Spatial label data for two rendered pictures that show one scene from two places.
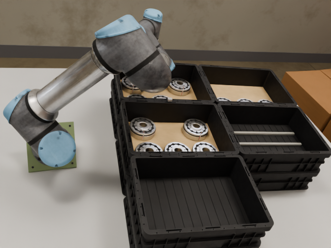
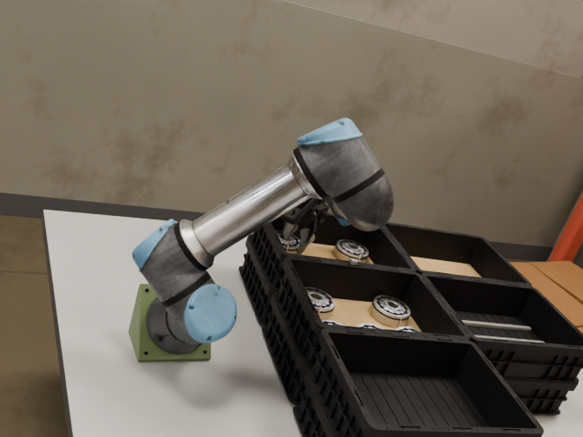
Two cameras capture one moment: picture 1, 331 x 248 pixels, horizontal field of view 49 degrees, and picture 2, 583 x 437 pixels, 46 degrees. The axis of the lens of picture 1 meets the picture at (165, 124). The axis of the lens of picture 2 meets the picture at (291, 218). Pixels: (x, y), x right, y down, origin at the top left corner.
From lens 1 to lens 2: 0.49 m
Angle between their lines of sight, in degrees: 16
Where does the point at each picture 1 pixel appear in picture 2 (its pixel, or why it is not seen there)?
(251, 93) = (455, 270)
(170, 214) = (383, 420)
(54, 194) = (184, 395)
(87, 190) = (233, 394)
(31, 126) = (179, 273)
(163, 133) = (343, 313)
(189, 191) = (402, 393)
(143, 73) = (367, 195)
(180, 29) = not seen: hidden behind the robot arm
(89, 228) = not seen: outside the picture
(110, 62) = (321, 178)
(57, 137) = (215, 293)
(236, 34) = not seen: hidden behind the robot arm
